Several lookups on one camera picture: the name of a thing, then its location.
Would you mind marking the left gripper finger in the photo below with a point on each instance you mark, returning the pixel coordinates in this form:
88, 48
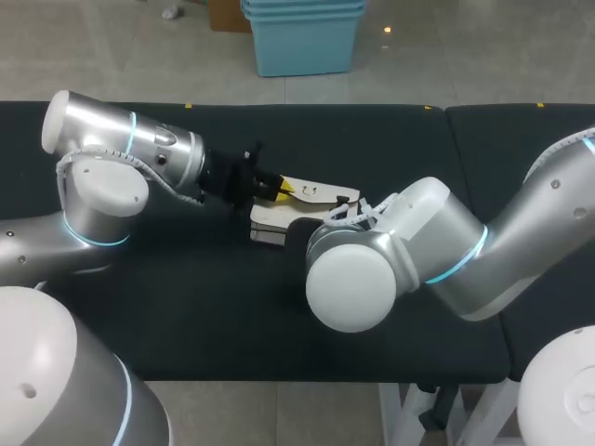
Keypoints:
268, 179

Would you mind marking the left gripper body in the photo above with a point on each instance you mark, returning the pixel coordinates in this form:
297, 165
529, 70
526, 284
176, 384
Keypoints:
228, 179

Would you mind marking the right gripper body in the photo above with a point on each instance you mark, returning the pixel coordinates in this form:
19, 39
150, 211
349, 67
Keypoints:
300, 234

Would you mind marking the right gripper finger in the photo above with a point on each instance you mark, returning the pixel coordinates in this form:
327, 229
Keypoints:
279, 192

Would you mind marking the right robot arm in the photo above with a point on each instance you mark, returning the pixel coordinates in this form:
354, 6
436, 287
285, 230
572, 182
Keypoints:
432, 218

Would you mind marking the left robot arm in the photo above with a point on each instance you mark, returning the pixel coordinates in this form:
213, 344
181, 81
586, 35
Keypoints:
102, 139

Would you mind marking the blue plastic bin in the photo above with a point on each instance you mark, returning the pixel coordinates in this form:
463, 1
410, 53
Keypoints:
302, 2
304, 44
302, 9

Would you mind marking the brown cardboard box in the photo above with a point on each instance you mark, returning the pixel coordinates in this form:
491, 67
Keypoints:
228, 16

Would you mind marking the crumpled white paper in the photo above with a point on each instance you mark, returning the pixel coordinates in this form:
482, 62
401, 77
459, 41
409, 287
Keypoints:
171, 12

